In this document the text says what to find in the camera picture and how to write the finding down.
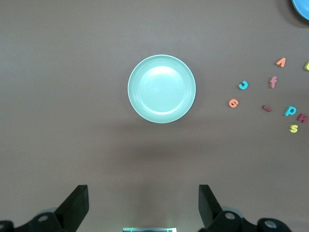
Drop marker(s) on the dark red foam letter i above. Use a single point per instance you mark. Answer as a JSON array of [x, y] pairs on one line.
[[265, 107]]

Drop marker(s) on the blue plate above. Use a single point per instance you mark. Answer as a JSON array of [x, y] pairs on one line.
[[303, 7]]

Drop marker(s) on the maroon foam letter n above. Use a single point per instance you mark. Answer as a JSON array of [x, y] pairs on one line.
[[301, 119]]

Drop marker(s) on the pinkish red foam letter f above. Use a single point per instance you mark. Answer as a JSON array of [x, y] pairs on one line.
[[273, 83]]

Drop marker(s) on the orange foam letter e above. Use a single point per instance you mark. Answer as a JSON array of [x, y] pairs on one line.
[[230, 103]]

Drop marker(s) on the teal foam letter c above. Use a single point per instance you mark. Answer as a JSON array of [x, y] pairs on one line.
[[245, 87]]

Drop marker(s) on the brown table cover sheet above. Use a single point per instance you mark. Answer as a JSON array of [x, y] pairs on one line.
[[72, 96]]

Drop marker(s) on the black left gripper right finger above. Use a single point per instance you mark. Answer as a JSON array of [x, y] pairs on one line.
[[210, 210]]

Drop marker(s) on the mint green plate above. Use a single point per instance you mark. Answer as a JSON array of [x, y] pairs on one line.
[[161, 89]]

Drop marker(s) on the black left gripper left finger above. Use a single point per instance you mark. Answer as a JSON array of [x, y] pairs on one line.
[[72, 207]]

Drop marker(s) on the orange foam letter v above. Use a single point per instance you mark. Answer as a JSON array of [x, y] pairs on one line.
[[282, 63]]

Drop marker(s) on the yellow foam letter s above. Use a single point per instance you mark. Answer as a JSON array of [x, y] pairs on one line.
[[293, 128]]

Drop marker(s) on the yellow foam letter u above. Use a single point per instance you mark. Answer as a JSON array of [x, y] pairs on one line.
[[307, 66]]

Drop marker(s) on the teal foam letter p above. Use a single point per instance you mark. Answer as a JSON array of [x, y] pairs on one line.
[[287, 112]]

